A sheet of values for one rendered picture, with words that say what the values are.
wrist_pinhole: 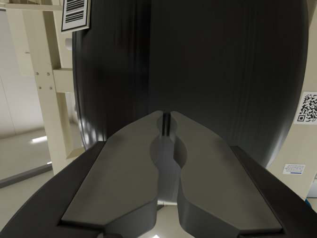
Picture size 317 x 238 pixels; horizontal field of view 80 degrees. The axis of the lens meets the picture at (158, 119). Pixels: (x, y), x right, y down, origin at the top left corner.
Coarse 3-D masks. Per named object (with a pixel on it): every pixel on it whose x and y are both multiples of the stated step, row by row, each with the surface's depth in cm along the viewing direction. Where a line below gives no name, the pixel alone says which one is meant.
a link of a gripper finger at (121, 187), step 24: (144, 120) 10; (120, 144) 8; (144, 144) 9; (96, 168) 7; (120, 168) 7; (144, 168) 7; (96, 192) 6; (120, 192) 6; (144, 192) 6; (72, 216) 5; (96, 216) 5; (120, 216) 6; (144, 216) 6
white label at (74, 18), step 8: (64, 0) 22; (72, 0) 21; (80, 0) 21; (88, 0) 20; (64, 8) 22; (72, 8) 21; (80, 8) 21; (88, 8) 20; (64, 16) 22; (72, 16) 21; (80, 16) 21; (88, 16) 20; (64, 24) 22; (72, 24) 21; (80, 24) 21; (88, 24) 20; (64, 32) 22
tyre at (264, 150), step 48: (96, 0) 20; (144, 0) 19; (192, 0) 19; (240, 0) 19; (288, 0) 20; (96, 48) 20; (144, 48) 20; (192, 48) 20; (240, 48) 20; (288, 48) 20; (96, 96) 21; (144, 96) 21; (192, 96) 21; (240, 96) 20; (288, 96) 21; (240, 144) 23
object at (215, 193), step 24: (168, 120) 11; (192, 120) 11; (192, 144) 9; (216, 144) 9; (192, 168) 7; (216, 168) 7; (240, 168) 7; (192, 192) 6; (216, 192) 6; (240, 192) 6; (192, 216) 6; (216, 216) 6; (240, 216) 6; (264, 216) 6
